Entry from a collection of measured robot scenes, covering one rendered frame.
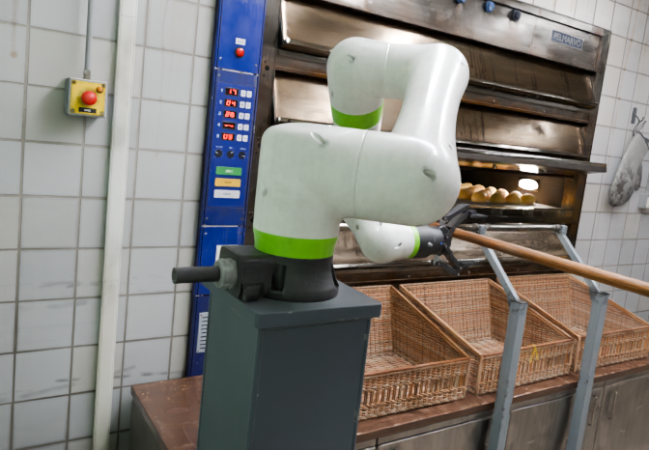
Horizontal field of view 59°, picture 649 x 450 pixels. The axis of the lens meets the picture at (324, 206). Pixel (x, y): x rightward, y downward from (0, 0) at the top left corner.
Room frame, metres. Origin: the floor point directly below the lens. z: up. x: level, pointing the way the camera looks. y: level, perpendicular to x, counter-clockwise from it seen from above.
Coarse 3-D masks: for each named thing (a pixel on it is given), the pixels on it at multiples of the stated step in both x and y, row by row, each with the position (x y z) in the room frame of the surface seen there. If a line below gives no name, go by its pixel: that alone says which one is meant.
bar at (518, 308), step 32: (480, 224) 2.04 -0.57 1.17; (512, 224) 2.13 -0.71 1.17; (544, 224) 2.24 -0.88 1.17; (576, 256) 2.22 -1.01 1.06; (512, 288) 1.90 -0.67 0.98; (512, 320) 1.85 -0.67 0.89; (512, 352) 1.84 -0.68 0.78; (512, 384) 1.85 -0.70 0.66; (576, 416) 2.12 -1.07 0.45; (576, 448) 2.10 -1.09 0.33
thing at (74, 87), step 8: (72, 80) 1.55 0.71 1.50; (80, 80) 1.57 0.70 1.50; (88, 80) 1.58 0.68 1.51; (72, 88) 1.55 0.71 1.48; (80, 88) 1.56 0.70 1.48; (88, 88) 1.57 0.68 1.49; (96, 88) 1.59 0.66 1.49; (104, 88) 1.60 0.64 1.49; (72, 96) 1.55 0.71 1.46; (80, 96) 1.56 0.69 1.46; (104, 96) 1.60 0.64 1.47; (72, 104) 1.55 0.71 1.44; (80, 104) 1.56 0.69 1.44; (96, 104) 1.59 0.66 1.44; (104, 104) 1.60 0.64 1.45; (64, 112) 1.60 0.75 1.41; (72, 112) 1.55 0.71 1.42; (80, 112) 1.57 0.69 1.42; (88, 112) 1.58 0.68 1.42; (96, 112) 1.59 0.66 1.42; (104, 112) 1.60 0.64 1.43
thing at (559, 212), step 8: (472, 208) 2.54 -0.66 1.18; (480, 208) 2.57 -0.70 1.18; (488, 208) 2.59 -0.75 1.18; (496, 208) 2.63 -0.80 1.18; (504, 208) 2.66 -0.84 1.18; (512, 208) 2.71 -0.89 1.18; (520, 208) 2.75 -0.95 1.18; (528, 208) 2.80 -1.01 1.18; (536, 208) 2.85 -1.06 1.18; (544, 208) 2.89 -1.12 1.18; (520, 216) 2.72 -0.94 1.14; (528, 216) 2.76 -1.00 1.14; (536, 216) 2.79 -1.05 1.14; (544, 216) 2.82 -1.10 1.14; (552, 216) 2.86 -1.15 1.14; (560, 216) 2.90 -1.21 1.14; (568, 216) 2.93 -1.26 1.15
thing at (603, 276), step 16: (432, 224) 1.72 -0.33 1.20; (480, 240) 1.56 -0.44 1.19; (496, 240) 1.52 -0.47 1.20; (528, 256) 1.42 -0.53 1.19; (544, 256) 1.39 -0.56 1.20; (576, 272) 1.31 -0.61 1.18; (592, 272) 1.28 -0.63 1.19; (608, 272) 1.26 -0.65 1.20; (624, 288) 1.22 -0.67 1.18; (640, 288) 1.19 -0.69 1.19
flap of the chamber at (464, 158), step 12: (468, 156) 2.29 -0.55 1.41; (480, 156) 2.33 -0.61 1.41; (492, 156) 2.37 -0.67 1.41; (504, 156) 2.41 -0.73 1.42; (492, 168) 2.65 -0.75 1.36; (504, 168) 2.65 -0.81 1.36; (516, 168) 2.65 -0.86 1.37; (528, 168) 2.65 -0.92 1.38; (540, 168) 2.64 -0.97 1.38; (552, 168) 2.64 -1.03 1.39; (564, 168) 2.64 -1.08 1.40; (576, 168) 2.68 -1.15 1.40; (588, 168) 2.74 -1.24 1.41; (600, 168) 2.79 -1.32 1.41
